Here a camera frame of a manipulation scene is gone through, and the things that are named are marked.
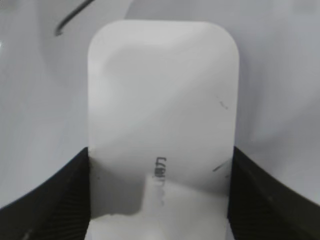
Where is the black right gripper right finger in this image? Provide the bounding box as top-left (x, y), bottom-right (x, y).
top-left (227, 147), bottom-right (320, 240)

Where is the white rectangular board eraser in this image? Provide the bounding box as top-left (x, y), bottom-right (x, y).
top-left (86, 20), bottom-right (240, 240)

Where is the white whiteboard with grey frame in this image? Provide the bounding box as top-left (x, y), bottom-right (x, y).
top-left (0, 0), bottom-right (320, 206)

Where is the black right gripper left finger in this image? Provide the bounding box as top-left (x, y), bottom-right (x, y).
top-left (0, 147), bottom-right (91, 240)

